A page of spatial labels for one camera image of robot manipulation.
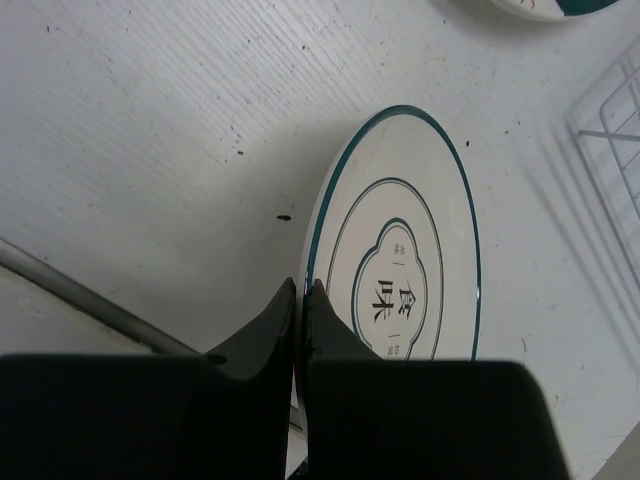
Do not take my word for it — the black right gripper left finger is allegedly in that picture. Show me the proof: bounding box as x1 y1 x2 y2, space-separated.
205 278 296 381

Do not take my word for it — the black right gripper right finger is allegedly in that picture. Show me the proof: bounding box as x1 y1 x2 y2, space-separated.
303 279 380 361

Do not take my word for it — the white plate with green emblem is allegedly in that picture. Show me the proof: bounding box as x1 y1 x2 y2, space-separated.
294 103 482 426

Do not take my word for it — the plate with red green rim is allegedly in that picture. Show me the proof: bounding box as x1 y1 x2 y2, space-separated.
447 0 621 24

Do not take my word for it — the aluminium table edge rail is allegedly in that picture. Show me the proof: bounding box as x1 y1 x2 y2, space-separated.
1 239 200 355

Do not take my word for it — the white wire dish rack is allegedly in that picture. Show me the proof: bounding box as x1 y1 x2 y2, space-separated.
568 51 639 336

